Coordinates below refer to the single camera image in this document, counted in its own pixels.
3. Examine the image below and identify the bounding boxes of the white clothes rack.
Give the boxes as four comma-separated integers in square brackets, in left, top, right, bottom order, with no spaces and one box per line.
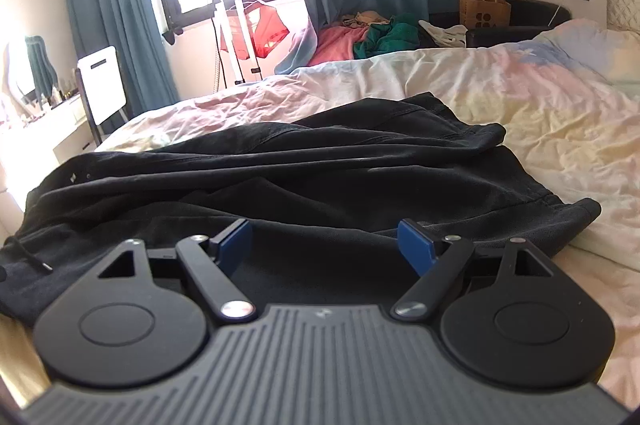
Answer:
[200,0,264,87]

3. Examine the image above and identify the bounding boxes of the white cloth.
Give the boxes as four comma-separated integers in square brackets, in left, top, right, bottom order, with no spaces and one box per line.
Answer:
[418,19,471,49]

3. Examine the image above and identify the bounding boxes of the pink cloth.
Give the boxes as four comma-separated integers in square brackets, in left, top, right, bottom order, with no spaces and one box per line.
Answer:
[306,25,372,67]

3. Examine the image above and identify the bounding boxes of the pastel tie-dye bed blanket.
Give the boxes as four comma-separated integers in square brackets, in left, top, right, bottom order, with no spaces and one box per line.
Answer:
[0,18,640,411]

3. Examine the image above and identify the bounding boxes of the white folding chair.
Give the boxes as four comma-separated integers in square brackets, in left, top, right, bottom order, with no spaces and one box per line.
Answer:
[76,46,130,148]

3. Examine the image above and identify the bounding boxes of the black armchair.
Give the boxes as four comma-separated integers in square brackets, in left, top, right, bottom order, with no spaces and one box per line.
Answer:
[418,0,572,51]

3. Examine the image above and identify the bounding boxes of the light blue cloth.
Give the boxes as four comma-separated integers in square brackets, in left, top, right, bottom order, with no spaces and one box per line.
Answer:
[274,18,322,77]

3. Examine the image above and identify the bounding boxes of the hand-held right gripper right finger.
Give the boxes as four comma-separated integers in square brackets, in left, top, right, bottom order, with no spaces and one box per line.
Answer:
[391,218,557,320]

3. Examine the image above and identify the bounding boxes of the black pants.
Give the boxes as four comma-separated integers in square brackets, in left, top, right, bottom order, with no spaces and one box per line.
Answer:
[0,92,602,329]

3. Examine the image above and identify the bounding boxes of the round mirror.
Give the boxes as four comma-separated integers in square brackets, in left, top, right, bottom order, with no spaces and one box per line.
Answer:
[0,34,62,111]

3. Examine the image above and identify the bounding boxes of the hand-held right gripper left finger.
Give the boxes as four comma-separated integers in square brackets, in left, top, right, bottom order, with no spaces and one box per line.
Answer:
[96,218,258,322]

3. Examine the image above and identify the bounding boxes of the green cloth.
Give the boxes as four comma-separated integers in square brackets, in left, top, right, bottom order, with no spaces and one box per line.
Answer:
[353,16,432,60]

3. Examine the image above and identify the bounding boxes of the red garment on hanger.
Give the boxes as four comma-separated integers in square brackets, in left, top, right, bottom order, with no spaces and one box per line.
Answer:
[218,0,293,60]

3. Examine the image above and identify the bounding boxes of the brown paper bag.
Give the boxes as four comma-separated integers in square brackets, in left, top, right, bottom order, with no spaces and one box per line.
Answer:
[459,0,512,29]

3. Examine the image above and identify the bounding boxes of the white desk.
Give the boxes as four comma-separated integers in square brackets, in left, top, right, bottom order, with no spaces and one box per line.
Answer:
[0,93,96,191]

